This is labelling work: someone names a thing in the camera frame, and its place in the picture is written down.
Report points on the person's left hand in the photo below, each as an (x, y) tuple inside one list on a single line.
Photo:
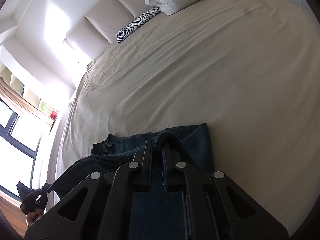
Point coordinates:
[(33, 217)]

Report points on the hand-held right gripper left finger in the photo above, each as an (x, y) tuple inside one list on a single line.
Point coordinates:
[(146, 160)]

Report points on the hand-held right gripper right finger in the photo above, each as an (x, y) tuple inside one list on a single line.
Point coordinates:
[(165, 165)]

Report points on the black framed window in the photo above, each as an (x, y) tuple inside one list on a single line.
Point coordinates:
[(13, 122)]

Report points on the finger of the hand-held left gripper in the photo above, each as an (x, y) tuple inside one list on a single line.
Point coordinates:
[(21, 188), (47, 188)]

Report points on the white wall shelf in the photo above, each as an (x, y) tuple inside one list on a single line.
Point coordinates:
[(15, 77)]

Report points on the dark green sweater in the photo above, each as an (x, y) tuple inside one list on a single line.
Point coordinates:
[(192, 142)]

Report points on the cream padded headboard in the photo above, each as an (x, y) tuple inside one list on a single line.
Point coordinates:
[(100, 17)]

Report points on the red box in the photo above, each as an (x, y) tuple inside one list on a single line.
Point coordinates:
[(54, 114)]

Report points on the zebra print pillow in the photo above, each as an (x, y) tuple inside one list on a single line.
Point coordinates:
[(137, 22)]

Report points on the bed with beige sheet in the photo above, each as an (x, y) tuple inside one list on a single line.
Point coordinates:
[(200, 67)]

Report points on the green plastic item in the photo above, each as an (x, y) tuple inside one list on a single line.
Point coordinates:
[(44, 106)]

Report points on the beige curtain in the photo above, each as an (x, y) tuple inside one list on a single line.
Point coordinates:
[(20, 100)]

